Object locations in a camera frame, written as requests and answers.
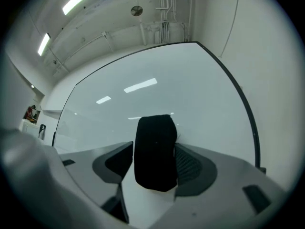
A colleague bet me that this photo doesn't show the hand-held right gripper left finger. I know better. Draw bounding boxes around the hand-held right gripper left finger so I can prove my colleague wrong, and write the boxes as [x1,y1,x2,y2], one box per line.
[58,141,134,224]

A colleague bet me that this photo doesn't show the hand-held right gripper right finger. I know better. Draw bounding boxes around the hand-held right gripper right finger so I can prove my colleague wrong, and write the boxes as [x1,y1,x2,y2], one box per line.
[149,142,290,229]

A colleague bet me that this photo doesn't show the black eraser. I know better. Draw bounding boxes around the black eraser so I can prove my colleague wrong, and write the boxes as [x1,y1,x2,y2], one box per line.
[133,114,178,192]

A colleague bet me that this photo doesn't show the black-framed whiteboard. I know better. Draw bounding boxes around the black-framed whiteboard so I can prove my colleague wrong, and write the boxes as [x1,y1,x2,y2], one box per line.
[51,41,267,174]

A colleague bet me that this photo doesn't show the white ceiling pipes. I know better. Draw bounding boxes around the white ceiling pipes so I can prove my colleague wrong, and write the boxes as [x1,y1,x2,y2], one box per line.
[139,0,193,46]

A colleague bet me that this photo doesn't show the round ceiling fixture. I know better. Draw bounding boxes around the round ceiling fixture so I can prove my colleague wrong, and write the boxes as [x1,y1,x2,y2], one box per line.
[130,5,143,17]

